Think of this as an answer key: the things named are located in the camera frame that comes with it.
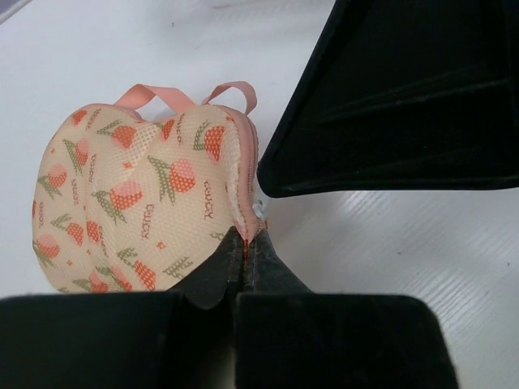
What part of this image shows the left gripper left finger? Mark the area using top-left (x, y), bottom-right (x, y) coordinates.
top-left (1, 229), bottom-right (242, 388)

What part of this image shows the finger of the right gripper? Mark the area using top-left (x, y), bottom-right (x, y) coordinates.
top-left (257, 0), bottom-right (518, 198)

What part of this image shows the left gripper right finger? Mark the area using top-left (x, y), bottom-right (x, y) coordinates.
top-left (235, 232), bottom-right (458, 389)

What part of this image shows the floral mesh laundry bag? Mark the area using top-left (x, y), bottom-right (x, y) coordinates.
top-left (32, 81), bottom-right (264, 293)

